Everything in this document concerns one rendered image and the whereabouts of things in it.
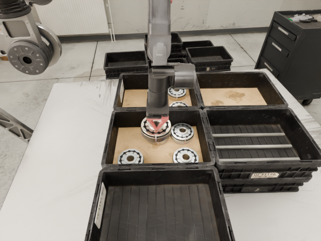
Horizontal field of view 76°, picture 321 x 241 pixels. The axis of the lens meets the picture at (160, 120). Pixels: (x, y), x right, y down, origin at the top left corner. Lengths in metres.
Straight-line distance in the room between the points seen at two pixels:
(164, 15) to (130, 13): 3.27
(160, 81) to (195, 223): 0.47
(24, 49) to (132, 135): 0.54
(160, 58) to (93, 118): 0.81
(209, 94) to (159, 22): 0.72
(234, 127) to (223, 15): 3.28
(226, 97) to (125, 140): 0.60
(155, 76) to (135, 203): 0.45
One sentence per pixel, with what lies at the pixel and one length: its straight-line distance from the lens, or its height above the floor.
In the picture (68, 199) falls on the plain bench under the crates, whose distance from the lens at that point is 1.00.
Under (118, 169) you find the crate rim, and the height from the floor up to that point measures 0.92.
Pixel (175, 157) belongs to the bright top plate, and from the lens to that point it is 0.83.
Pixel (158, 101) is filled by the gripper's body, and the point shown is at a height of 1.16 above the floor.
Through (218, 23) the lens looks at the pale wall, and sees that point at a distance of 4.18.
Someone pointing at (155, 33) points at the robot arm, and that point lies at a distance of 0.55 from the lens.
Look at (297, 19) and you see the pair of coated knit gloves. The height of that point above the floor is 0.88.
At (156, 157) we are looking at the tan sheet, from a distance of 0.87.
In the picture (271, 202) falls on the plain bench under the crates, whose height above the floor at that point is 0.70.
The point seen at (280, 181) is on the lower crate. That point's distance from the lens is 0.95.
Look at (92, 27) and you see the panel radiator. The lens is 3.82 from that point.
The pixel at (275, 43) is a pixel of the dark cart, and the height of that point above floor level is 0.67.
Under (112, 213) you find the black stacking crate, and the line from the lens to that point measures 0.78.
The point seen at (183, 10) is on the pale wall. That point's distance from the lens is 3.92.
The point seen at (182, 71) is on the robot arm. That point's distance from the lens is 0.57.
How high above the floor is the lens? 1.54
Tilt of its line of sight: 45 degrees down
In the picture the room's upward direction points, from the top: straight up
